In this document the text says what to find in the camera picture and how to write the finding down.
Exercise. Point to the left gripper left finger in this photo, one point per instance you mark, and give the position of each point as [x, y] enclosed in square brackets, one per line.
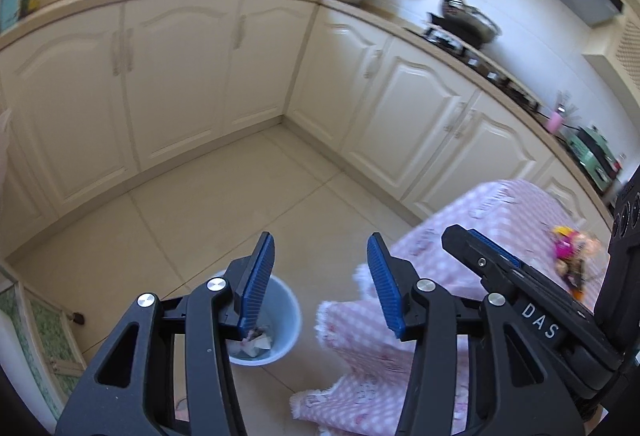
[165, 368]

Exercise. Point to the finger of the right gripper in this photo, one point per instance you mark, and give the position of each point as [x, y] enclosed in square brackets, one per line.
[494, 247]
[561, 324]

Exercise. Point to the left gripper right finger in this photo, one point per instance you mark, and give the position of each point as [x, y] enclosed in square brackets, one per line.
[513, 388]

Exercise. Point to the magenta foil wrapper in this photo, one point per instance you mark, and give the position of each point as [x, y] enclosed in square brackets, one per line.
[565, 242]

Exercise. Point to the dark snack wrapper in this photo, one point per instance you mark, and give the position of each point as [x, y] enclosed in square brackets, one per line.
[573, 272]

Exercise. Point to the blue plastic trash bin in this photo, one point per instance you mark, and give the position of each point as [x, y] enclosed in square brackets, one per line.
[278, 322]

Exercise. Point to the pink utensil holder cup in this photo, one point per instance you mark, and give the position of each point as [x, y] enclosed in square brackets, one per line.
[554, 122]

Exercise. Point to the green electric cooker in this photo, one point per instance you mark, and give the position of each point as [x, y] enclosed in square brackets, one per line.
[590, 149]

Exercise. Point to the pink checkered tablecloth table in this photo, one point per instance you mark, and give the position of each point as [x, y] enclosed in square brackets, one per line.
[368, 398]

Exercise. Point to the gas stove top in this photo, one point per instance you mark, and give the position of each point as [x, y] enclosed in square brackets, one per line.
[479, 63]

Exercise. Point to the black wok with lid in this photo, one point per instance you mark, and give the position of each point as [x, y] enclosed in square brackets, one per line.
[469, 23]

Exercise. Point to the upper cream cabinets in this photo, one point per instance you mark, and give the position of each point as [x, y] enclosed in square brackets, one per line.
[613, 51]

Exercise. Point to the cream cabinets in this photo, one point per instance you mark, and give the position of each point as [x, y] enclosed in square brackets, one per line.
[107, 94]
[613, 51]

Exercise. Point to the lower cream cabinets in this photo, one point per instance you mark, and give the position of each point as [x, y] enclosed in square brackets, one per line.
[107, 94]

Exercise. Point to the teal box on counter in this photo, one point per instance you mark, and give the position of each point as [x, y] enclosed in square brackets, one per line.
[10, 13]

